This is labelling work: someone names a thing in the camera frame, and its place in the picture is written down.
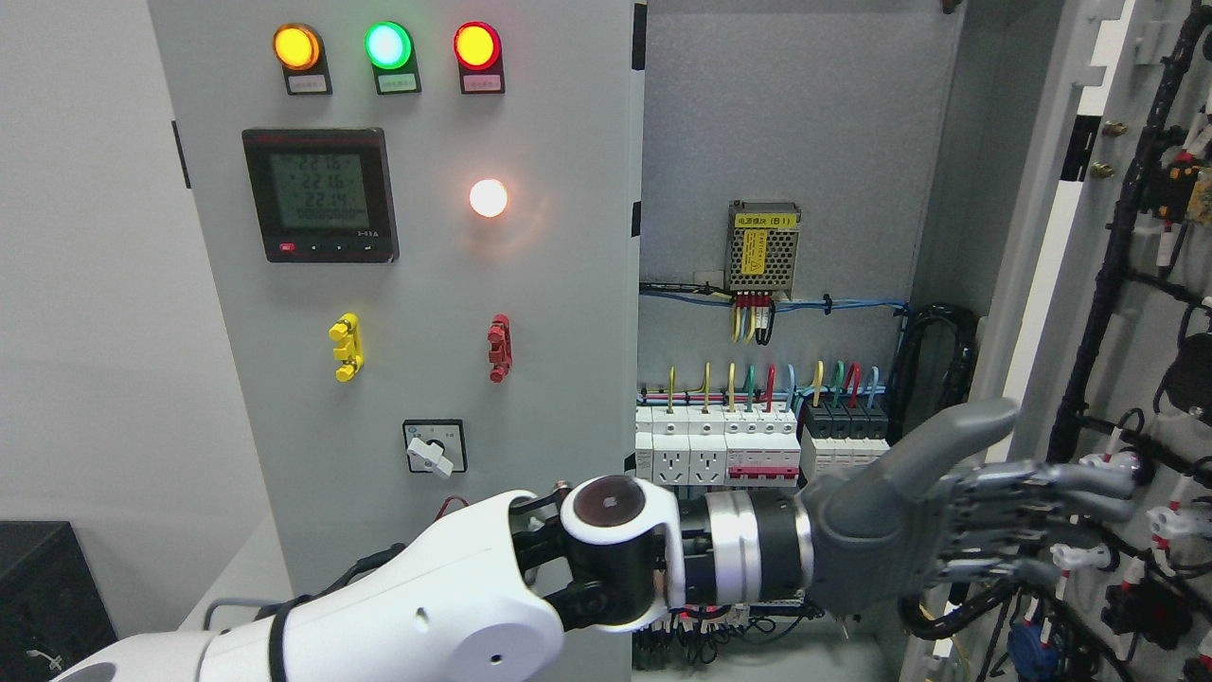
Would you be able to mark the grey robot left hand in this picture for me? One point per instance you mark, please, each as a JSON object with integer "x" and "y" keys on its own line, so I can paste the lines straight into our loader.
{"x": 918, "y": 517}

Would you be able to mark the grey cabinet door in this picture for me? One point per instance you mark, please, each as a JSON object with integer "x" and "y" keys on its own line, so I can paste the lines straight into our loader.
{"x": 1048, "y": 102}
{"x": 562, "y": 261}

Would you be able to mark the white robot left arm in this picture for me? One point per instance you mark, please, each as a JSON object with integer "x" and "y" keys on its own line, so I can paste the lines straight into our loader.
{"x": 475, "y": 598}

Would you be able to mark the black surge protector block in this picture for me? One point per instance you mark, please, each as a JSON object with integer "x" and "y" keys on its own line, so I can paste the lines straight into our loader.
{"x": 835, "y": 438}

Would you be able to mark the white socket breaker row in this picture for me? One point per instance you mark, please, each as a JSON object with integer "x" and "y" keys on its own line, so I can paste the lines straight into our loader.
{"x": 742, "y": 447}

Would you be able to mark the perforated metal power supply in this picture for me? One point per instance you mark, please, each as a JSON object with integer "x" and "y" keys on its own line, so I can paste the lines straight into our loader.
{"x": 762, "y": 240}

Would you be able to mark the white glowing indicator lamp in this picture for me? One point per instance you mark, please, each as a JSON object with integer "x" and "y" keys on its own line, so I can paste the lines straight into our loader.
{"x": 488, "y": 198}

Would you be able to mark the red indicator lamp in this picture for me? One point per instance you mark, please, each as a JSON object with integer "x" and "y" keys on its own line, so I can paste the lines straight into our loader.
{"x": 478, "y": 50}

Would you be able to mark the black digital power meter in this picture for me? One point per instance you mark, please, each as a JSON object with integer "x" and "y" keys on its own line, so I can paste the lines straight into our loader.
{"x": 322, "y": 195}

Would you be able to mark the green indicator lamp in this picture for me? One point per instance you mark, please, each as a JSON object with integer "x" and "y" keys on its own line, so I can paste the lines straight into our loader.
{"x": 393, "y": 58}

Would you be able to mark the yellow indicator lamp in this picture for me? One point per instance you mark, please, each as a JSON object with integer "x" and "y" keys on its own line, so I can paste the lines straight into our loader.
{"x": 302, "y": 56}

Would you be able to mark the black box lower left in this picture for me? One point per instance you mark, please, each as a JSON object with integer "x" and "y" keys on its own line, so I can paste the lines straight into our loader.
{"x": 52, "y": 616}

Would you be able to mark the white rotary selector switch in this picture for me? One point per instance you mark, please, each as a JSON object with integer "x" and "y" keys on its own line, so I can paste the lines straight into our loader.
{"x": 435, "y": 447}

